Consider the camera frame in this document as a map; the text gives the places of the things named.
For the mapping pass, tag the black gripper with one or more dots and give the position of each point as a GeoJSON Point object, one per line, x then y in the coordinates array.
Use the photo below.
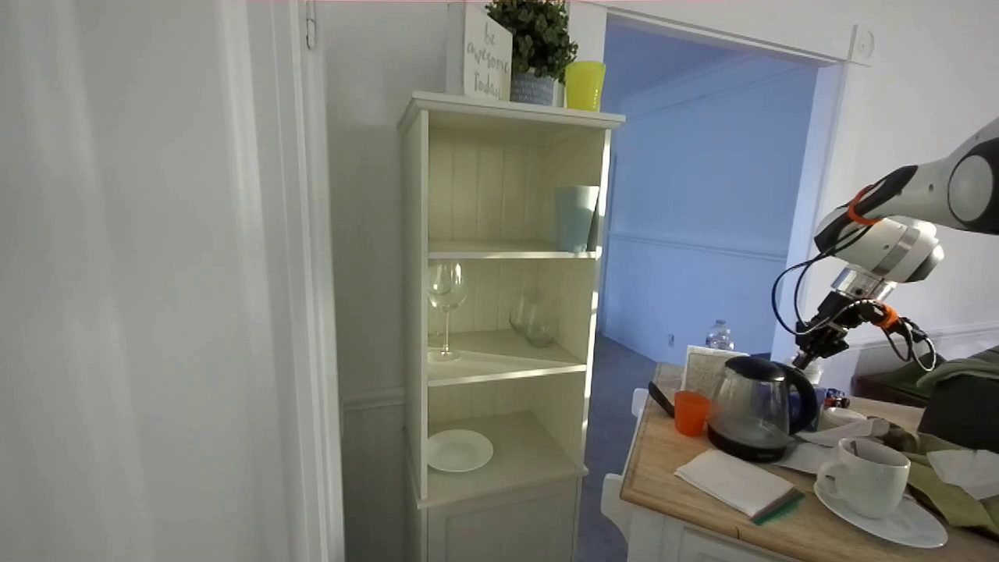
{"type": "Point", "coordinates": [842, 317]}

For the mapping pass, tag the silver electric kettle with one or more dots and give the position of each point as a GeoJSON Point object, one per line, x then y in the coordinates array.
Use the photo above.
{"type": "Point", "coordinates": [750, 407]}

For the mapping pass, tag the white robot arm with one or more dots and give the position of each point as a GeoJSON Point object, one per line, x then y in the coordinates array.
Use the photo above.
{"type": "Point", "coordinates": [893, 250]}

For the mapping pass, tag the white bag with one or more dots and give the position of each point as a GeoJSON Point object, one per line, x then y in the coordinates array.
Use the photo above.
{"type": "Point", "coordinates": [704, 370]}

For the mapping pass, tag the white mug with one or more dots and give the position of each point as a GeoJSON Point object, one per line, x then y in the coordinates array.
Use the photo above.
{"type": "Point", "coordinates": [862, 479]}

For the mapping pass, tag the orange cup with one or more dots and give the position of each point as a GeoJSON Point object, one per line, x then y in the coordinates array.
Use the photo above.
{"type": "Point", "coordinates": [692, 414]}

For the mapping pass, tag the white notebook green edge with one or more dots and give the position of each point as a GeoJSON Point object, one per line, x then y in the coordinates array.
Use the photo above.
{"type": "Point", "coordinates": [735, 479]}

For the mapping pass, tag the dark green bag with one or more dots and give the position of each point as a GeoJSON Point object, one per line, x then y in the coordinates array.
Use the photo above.
{"type": "Point", "coordinates": [961, 402]}

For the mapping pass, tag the dark flat box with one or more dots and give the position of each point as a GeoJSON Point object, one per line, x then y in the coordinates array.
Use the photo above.
{"type": "Point", "coordinates": [663, 397]}

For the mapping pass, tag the white saucer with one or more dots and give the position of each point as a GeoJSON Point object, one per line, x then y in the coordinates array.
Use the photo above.
{"type": "Point", "coordinates": [917, 526]}

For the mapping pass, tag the olive green cloth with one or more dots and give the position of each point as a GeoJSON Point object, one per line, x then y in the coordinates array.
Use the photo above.
{"type": "Point", "coordinates": [954, 508]}

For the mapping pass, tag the teal cup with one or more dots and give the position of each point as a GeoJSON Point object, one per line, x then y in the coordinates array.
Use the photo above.
{"type": "Point", "coordinates": [575, 220]}

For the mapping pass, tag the short clear glass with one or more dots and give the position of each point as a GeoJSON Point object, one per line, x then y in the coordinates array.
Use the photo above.
{"type": "Point", "coordinates": [532, 319]}

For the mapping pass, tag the yellow cup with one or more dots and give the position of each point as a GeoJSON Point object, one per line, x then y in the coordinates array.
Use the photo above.
{"type": "Point", "coordinates": [586, 87]}

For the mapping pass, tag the white plate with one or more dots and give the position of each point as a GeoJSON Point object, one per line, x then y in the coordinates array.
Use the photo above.
{"type": "Point", "coordinates": [459, 450]}

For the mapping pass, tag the clear wine glass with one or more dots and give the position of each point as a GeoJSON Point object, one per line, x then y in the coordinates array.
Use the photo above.
{"type": "Point", "coordinates": [446, 284]}

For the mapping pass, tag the white shelf cabinet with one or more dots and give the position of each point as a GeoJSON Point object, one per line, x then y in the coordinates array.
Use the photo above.
{"type": "Point", "coordinates": [415, 313]}

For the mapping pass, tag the green potted plant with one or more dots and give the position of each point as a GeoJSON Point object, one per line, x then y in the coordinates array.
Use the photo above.
{"type": "Point", "coordinates": [532, 35]}

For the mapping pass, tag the white lettered sign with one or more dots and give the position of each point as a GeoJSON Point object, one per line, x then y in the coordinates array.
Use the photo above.
{"type": "Point", "coordinates": [485, 56]}

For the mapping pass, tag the white panel door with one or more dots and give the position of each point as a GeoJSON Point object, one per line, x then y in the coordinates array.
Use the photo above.
{"type": "Point", "coordinates": [156, 313]}

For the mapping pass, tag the white door frame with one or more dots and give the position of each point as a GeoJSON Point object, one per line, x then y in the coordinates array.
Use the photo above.
{"type": "Point", "coordinates": [728, 29]}

